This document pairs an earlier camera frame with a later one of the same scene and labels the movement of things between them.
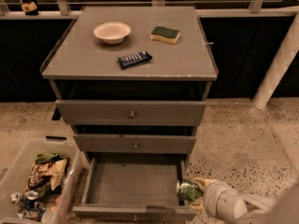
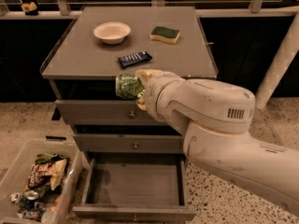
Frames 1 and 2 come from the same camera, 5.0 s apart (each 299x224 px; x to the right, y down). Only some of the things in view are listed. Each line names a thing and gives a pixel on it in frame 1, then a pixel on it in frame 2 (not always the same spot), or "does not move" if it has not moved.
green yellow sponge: (166, 35) does not move
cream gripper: (221, 197) → (154, 90)
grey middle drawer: (135, 143) does not move
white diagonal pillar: (279, 64) does not move
